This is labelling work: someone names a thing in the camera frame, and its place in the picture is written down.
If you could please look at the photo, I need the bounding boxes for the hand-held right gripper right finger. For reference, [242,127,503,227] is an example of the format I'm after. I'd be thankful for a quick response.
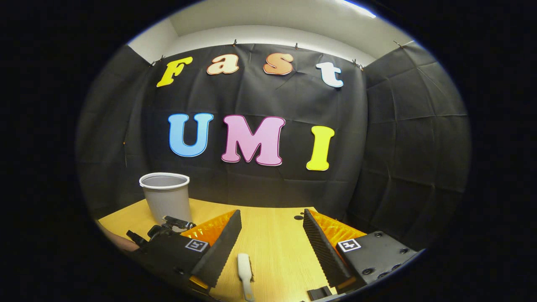
[303,208,420,294]

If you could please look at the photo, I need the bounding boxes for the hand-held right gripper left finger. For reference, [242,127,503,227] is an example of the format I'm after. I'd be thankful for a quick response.
[145,210,242,291]

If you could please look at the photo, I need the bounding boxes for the small white broom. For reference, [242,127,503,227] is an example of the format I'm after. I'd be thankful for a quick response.
[237,253,255,302]

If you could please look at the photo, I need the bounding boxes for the white ribbed garbage bin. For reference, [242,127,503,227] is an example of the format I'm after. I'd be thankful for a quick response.
[139,172,190,225]

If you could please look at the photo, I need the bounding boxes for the wooden desktop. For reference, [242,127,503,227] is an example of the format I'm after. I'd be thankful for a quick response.
[97,198,365,302]

